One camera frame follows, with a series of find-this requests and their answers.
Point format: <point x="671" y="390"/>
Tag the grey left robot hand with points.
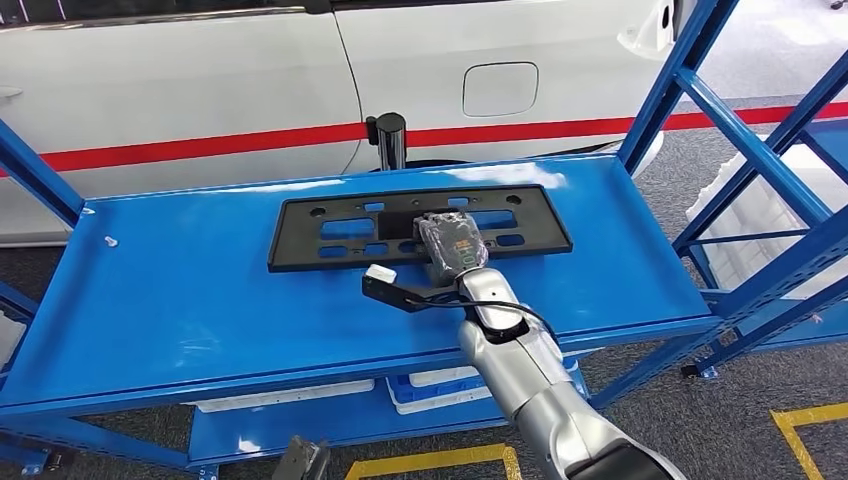
<point x="320" y="464"/>

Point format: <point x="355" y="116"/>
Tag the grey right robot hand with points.
<point x="454" y="248"/>

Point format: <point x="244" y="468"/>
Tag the black plastic plate frame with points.
<point x="291" y="238"/>

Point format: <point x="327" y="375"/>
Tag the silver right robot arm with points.
<point x="523" y="384"/>

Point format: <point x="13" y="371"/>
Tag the blue metal shelf rack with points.
<point x="16" y="298"/>
<point x="199" y="318"/>
<point x="762" y="331"/>

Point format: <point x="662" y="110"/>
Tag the yellow floor tape square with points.
<point x="815" y="412"/>
<point x="430" y="457"/>

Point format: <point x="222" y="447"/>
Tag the blue plastic crate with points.
<point x="424" y="392"/>

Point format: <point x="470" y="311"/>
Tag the white car fuel flap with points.
<point x="500" y="89"/>

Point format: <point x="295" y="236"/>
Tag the small black caster wheel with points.
<point x="690" y="372"/>
<point x="58" y="461"/>

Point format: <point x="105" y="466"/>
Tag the large white plastic crate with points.
<point x="729" y="265"/>
<point x="762" y="205"/>

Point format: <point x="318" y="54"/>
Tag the small white bolt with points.
<point x="111" y="241"/>

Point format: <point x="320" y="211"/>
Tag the white car red stripe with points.
<point x="199" y="79"/>

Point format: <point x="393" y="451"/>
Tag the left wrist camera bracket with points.
<point x="295" y="460"/>

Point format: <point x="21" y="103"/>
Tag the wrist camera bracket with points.
<point x="391" y="295"/>
<point x="295" y="460"/>

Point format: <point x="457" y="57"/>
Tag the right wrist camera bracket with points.
<point x="391" y="295"/>

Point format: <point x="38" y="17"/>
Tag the black cylindrical post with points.
<point x="391" y="142"/>

